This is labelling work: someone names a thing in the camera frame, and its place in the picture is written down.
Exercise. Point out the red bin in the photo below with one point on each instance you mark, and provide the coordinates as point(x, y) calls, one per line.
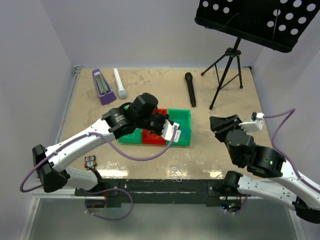
point(149, 138)

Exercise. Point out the black microphone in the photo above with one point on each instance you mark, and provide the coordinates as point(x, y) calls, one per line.
point(189, 81)

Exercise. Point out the black music stand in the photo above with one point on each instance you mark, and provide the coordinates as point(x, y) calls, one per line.
point(287, 30)

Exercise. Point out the white microphone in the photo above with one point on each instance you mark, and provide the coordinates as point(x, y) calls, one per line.
point(121, 90)

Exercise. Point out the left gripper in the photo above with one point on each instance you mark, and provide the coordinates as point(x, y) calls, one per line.
point(163, 117)

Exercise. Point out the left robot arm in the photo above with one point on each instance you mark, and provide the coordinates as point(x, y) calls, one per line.
point(52, 163)

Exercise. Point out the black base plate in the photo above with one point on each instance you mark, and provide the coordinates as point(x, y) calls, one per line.
point(207, 192)

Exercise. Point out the green bin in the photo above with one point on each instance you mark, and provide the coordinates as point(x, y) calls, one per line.
point(182, 117)
point(132, 138)

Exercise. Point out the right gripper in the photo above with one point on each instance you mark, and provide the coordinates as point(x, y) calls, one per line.
point(219, 125)

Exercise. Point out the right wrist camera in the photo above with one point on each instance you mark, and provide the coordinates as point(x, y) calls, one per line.
point(255, 124)

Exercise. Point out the owl number tile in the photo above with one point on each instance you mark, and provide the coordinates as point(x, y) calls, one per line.
point(90, 162)

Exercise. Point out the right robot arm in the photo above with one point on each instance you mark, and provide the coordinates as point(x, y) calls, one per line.
point(277, 177)

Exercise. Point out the purple metronome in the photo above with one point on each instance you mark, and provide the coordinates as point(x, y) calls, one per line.
point(104, 92)

